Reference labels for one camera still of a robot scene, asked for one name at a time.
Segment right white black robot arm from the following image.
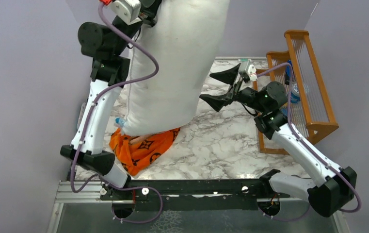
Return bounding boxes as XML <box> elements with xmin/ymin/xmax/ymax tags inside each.
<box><xmin>200</xmin><ymin>61</ymin><xmax>362</xmax><ymax>217</ymax></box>

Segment wooden tiered rack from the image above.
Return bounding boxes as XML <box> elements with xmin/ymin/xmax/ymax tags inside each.
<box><xmin>266</xmin><ymin>30</ymin><xmax>338</xmax><ymax>145</ymax></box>

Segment white pillow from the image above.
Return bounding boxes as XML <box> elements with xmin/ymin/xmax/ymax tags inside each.
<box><xmin>122</xmin><ymin>0</ymin><xmax>230</xmax><ymax>136</ymax></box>

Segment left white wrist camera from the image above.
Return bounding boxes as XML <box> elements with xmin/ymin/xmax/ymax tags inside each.
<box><xmin>109</xmin><ymin>0</ymin><xmax>142</xmax><ymax>25</ymax></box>

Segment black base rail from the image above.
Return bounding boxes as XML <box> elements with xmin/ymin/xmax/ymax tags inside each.
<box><xmin>100</xmin><ymin>179</ymin><xmax>279</xmax><ymax>212</ymax></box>

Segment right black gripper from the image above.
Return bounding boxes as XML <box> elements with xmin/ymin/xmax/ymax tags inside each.
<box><xmin>200</xmin><ymin>63</ymin><xmax>267</xmax><ymax>114</ymax></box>

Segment aluminium table frame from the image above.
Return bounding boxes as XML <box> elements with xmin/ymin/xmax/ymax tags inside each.
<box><xmin>46</xmin><ymin>58</ymin><xmax>352</xmax><ymax>233</ymax></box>

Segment blue white tape roll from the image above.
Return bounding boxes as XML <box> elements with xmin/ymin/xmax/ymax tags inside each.
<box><xmin>290</xmin><ymin>83</ymin><xmax>301</xmax><ymax>103</ymax></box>

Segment orange patterned pillowcase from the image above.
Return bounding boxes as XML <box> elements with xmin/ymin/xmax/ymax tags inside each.
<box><xmin>109</xmin><ymin>128</ymin><xmax>180</xmax><ymax>176</ymax></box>

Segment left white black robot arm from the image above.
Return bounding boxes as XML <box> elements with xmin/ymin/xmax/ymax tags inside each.
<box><xmin>60</xmin><ymin>0</ymin><xmax>160</xmax><ymax>200</ymax></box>

